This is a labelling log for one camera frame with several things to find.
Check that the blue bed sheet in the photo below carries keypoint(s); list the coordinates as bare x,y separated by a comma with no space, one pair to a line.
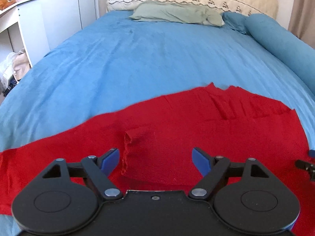
116,62

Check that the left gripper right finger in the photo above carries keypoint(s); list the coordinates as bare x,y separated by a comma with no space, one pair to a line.
223,179

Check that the green pillow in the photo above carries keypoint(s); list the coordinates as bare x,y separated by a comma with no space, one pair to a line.
155,11

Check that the white shelf unit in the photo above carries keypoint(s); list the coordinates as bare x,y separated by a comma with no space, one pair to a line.
22,27

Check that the blue rolled blanket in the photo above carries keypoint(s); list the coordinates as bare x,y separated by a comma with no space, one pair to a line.
293,52

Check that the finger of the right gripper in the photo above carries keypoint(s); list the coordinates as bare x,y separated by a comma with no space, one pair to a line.
306,166

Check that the white wardrobe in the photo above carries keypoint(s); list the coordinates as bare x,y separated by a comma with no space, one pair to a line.
63,18

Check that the red cloth garment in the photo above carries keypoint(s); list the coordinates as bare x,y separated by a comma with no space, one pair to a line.
156,137

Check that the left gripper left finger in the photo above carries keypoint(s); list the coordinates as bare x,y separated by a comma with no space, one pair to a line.
84,180

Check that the beige curtain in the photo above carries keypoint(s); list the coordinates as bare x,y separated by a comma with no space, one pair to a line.
302,21

